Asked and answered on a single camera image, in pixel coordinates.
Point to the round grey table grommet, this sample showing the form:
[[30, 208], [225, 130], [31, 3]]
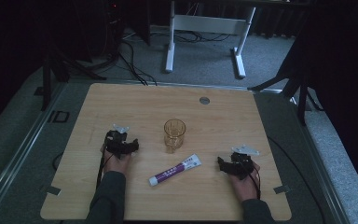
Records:
[[204, 100]]

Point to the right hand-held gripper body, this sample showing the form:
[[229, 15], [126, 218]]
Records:
[[241, 163]]

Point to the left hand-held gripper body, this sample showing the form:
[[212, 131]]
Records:
[[118, 143]]

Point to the person's left hand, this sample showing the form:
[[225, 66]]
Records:
[[117, 164]]

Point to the white and purple toothpaste tube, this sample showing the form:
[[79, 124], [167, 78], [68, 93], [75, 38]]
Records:
[[174, 170]]

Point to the black tripod stand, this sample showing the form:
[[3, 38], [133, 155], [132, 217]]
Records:
[[56, 71], [295, 84]]

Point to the person's right hand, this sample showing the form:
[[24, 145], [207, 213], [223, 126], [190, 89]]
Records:
[[245, 188]]

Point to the grey tape piece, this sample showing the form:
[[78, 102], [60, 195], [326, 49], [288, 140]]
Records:
[[53, 190], [282, 189]]

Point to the amber glass cup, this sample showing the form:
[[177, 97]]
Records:
[[174, 135]]

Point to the white metal desk frame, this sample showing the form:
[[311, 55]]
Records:
[[208, 28]]

